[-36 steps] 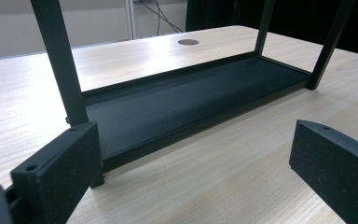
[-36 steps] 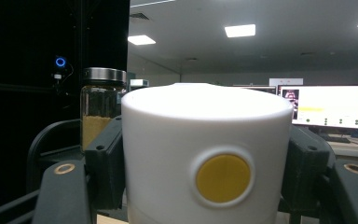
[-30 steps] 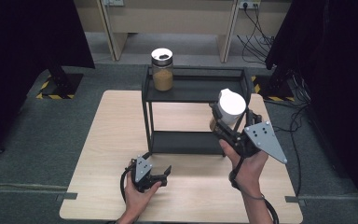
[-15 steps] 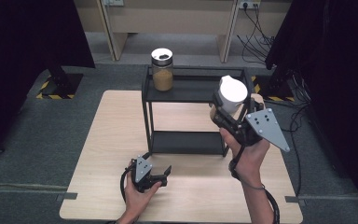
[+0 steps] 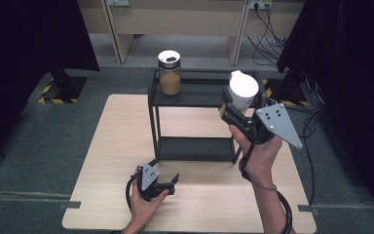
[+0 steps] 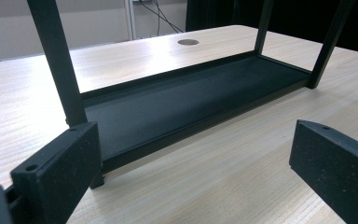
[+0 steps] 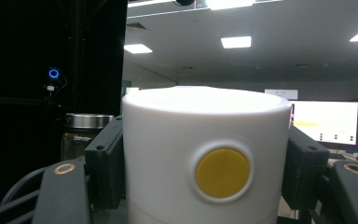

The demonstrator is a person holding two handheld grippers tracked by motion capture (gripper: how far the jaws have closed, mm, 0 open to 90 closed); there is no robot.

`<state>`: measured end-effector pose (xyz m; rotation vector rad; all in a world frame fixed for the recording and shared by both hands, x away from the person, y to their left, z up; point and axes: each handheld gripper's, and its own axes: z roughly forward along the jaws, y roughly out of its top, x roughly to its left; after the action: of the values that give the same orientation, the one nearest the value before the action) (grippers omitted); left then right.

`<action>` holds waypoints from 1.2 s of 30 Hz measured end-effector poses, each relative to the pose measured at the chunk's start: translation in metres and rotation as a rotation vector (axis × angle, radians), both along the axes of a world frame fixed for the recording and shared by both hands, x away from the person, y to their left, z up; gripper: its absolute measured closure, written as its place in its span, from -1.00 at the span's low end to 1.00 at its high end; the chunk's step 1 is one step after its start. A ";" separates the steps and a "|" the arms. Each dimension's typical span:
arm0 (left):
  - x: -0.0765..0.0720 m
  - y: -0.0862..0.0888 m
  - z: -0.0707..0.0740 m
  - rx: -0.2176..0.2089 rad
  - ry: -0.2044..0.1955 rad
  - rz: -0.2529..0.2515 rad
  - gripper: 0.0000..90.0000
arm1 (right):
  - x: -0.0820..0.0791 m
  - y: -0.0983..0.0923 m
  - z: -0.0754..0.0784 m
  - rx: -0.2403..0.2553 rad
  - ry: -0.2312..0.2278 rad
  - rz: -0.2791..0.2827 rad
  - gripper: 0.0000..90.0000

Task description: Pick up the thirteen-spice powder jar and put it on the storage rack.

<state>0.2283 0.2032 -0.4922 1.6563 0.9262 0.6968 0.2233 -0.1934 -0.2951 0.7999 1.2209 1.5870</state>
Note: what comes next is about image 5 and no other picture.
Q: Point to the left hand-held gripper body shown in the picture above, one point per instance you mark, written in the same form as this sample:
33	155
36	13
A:
148	177

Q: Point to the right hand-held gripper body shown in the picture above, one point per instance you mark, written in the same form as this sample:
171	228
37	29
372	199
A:
277	123

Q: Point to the white cup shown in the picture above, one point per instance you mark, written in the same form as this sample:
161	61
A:
243	89

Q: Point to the black metal shelf rack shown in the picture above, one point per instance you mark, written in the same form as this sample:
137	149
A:
194	94

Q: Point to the steel lid glass spice jar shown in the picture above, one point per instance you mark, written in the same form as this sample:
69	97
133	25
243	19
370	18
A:
170	83

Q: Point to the person's left hand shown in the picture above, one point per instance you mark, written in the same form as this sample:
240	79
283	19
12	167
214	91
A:
142	211

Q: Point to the person's right hand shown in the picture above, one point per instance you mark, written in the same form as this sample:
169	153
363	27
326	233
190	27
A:
263	162

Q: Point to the yellow black striped stand base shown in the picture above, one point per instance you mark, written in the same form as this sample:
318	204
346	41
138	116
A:
289	97
61	92

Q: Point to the grey floor tape strip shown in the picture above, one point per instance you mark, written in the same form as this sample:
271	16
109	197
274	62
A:
308	209
69	205

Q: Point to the black curtain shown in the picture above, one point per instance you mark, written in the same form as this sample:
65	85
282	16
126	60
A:
354	81
19	65

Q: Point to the beige wooden desk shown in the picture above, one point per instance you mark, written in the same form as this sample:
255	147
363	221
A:
175	19

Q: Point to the white power strip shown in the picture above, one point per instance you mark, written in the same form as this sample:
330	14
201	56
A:
119	2

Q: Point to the white wall socket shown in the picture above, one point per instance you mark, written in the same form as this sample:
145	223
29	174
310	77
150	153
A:
260	4

